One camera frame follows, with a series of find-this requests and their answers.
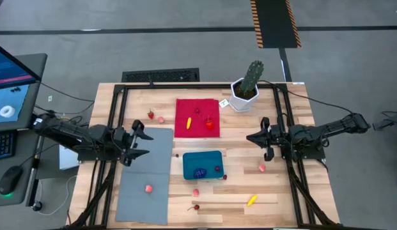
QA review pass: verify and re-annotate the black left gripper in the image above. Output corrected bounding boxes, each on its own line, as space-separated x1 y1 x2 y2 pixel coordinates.
113 119 155 167

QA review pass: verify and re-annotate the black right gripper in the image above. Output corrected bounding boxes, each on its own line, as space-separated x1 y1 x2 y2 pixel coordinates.
245 116 283 162

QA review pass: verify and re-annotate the red cloth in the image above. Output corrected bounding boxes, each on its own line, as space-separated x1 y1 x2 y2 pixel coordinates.
173 98 221 139

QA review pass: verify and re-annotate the teal plastic container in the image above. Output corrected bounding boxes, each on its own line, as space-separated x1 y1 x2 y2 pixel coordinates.
182 150 225 181

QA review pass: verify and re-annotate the grey cloth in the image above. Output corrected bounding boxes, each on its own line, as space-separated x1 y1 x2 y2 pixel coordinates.
115 127 175 226

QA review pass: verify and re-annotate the purple toy blackberry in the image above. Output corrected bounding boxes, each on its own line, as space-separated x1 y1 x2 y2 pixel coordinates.
193 167 208 180

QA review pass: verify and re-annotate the white hexagonal plant pot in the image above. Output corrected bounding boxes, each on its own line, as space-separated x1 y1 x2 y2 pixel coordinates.
228 77 260 112

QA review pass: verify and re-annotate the green cactus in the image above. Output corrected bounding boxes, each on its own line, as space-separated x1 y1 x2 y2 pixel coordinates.
238 59 265 96

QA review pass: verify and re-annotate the white box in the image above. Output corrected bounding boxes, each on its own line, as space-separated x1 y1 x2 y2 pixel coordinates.
59 143 81 171

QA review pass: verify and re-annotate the black and silver pole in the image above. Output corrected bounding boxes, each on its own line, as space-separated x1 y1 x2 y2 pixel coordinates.
25 132 45 212

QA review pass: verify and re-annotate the black hazard striped floor mat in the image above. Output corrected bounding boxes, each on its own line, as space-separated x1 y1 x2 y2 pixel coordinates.
250 0 302 49

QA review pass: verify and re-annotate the black floor stand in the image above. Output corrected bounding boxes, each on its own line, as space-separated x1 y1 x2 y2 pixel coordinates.
373 111 397 132

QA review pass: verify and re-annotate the black computer mouse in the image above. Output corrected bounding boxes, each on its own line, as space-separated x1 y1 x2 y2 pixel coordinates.
0 165 24 196

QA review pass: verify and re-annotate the dark grey side desk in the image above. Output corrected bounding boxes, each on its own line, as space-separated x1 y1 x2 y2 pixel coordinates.
0 52 49 208

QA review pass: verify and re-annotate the black keyboard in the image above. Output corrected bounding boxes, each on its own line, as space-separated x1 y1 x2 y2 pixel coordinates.
0 130 17 161

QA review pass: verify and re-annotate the computer monitor with blue screen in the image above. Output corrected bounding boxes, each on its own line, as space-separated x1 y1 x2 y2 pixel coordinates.
0 41 43 125

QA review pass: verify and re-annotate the black aluminium table frame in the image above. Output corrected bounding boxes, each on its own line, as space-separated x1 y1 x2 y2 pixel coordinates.
66 82 341 230

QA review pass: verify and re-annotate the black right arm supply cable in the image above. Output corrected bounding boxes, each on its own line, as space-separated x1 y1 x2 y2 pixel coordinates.
258 79 355 116

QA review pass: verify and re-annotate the black monitor cable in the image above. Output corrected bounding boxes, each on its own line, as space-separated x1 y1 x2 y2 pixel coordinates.
36 80 96 104

